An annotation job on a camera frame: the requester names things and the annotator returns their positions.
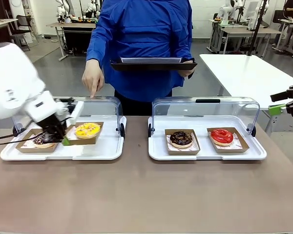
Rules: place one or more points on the light wooden desk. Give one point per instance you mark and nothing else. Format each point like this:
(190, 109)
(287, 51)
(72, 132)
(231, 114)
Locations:
(2, 24)

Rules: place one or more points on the brown cardboard donut tray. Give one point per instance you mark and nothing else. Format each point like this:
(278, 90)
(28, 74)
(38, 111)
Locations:
(183, 151)
(27, 149)
(88, 142)
(239, 146)

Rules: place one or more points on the person in blue shirt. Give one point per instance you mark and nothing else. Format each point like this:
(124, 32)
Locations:
(141, 34)

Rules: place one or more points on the person's left forearm blue sleeve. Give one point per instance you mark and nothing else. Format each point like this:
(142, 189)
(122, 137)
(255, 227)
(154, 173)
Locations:
(188, 41)

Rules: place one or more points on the grey lab desk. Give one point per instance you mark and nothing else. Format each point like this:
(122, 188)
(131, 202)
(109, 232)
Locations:
(244, 33)

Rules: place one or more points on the yellow sprinkled donut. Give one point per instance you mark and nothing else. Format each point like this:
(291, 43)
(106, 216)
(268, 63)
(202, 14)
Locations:
(88, 132)

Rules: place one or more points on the white table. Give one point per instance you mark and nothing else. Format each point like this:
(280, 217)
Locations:
(244, 73)

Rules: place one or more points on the chocolate glazed donut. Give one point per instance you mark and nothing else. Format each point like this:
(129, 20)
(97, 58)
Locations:
(181, 142)

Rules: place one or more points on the person's left hand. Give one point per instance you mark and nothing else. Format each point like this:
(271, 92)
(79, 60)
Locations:
(188, 71)

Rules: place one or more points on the red glazed donut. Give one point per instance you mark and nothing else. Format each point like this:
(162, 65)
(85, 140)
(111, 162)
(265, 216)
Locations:
(222, 139)

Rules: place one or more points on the black serving tray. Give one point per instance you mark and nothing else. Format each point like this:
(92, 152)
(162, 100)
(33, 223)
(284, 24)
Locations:
(153, 65)

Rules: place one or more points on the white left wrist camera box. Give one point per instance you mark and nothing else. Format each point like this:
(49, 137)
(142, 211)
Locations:
(76, 112)

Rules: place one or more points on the person's right hand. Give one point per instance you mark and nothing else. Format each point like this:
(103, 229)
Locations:
(94, 78)

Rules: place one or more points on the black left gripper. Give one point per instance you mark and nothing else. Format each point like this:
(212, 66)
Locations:
(51, 126)

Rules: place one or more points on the chocolate donut with pale sprinkles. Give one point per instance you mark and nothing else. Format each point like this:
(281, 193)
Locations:
(40, 143)

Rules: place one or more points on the black tripod stand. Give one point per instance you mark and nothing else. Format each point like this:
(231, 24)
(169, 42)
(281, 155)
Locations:
(257, 26)

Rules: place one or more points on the person's right forearm blue sleeve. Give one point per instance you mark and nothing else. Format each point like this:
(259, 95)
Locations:
(95, 46)

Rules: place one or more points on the black office chair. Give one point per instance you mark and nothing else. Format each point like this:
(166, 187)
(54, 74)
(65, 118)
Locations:
(23, 26)

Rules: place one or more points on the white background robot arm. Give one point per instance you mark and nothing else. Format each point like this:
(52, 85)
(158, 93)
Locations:
(62, 11)
(228, 9)
(91, 7)

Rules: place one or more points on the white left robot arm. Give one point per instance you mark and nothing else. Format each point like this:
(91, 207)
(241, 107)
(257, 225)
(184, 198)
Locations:
(12, 80)

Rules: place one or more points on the grey desk with dark panel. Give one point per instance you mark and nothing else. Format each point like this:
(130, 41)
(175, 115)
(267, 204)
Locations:
(73, 31)

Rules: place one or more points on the white display tray base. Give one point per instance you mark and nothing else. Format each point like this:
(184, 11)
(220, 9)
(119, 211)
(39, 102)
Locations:
(92, 151)
(205, 156)

